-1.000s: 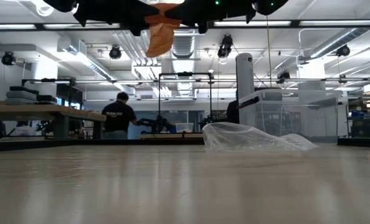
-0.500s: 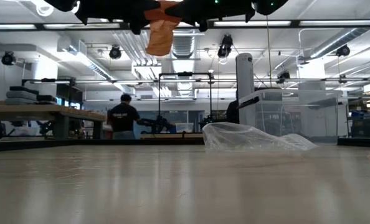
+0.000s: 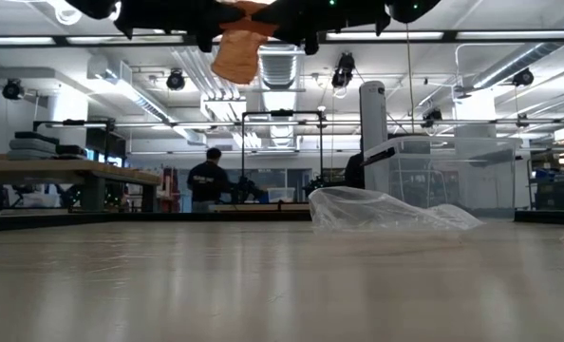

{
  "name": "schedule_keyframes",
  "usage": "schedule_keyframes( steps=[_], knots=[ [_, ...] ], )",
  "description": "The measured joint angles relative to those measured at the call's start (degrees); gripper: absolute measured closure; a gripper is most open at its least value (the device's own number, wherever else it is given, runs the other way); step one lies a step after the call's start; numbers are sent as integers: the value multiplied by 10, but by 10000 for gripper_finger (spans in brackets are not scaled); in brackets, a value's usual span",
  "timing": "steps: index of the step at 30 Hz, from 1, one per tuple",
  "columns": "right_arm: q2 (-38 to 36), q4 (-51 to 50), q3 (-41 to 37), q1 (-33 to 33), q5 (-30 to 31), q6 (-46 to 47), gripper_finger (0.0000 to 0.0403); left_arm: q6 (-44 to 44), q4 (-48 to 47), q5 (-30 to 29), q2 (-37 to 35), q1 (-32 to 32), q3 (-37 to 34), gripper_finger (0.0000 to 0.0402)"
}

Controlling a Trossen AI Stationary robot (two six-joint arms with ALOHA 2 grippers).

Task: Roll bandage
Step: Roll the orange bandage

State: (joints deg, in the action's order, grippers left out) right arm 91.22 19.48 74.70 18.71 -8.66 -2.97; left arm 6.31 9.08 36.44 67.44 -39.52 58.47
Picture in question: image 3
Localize black ceiling-mounted device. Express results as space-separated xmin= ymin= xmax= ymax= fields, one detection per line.
xmin=1 ymin=78 xmax=26 ymax=101
xmin=330 ymin=51 xmax=357 ymax=90
xmin=165 ymin=68 xmax=187 ymax=91
xmin=422 ymin=107 xmax=443 ymax=129
xmin=512 ymin=67 xmax=535 ymax=88

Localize black background robot rig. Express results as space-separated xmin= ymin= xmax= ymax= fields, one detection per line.
xmin=229 ymin=108 xmax=325 ymax=214

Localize stacked grey cases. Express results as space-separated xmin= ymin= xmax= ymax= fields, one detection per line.
xmin=6 ymin=131 xmax=89 ymax=162

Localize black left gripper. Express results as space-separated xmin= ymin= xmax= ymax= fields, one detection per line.
xmin=113 ymin=0 xmax=247 ymax=53

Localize grey rolling workbench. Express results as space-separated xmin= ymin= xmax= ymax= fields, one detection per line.
xmin=0 ymin=159 xmax=162 ymax=214

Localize clear plastic bag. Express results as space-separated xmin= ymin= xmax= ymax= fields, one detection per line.
xmin=308 ymin=185 xmax=483 ymax=233

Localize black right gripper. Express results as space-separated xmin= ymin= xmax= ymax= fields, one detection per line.
xmin=251 ymin=0 xmax=392 ymax=57

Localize orange elastic bandage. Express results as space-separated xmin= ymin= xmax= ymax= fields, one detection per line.
xmin=210 ymin=0 xmax=279 ymax=86

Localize clear plastic container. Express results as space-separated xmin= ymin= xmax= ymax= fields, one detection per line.
xmin=361 ymin=135 xmax=523 ymax=213

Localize person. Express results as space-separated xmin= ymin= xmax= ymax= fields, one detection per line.
xmin=186 ymin=146 xmax=231 ymax=214

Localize small clear storage bin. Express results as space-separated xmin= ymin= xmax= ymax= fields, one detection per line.
xmin=266 ymin=186 xmax=296 ymax=204

